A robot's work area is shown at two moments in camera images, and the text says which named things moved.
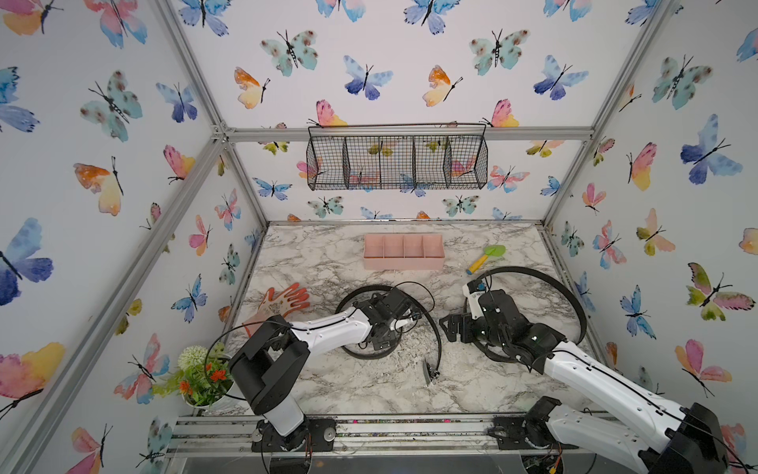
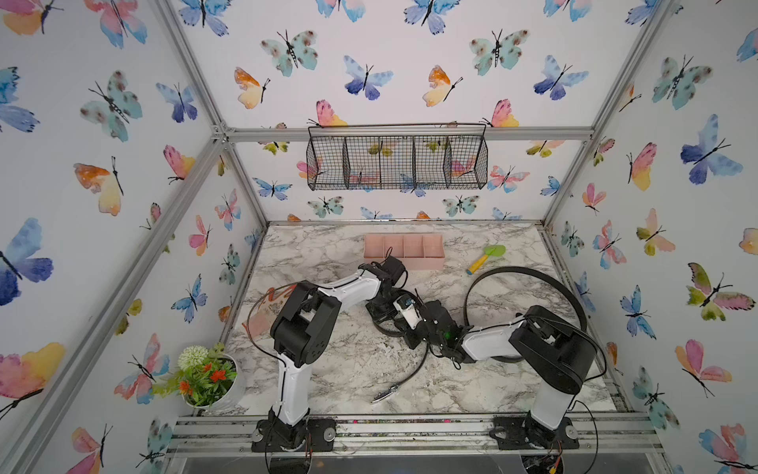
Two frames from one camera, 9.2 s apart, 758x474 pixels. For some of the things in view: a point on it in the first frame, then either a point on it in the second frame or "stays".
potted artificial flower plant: [203, 376] stays
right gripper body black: [473, 331] to [420, 335]
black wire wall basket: [397, 157] stays
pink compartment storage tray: [404, 251] stays
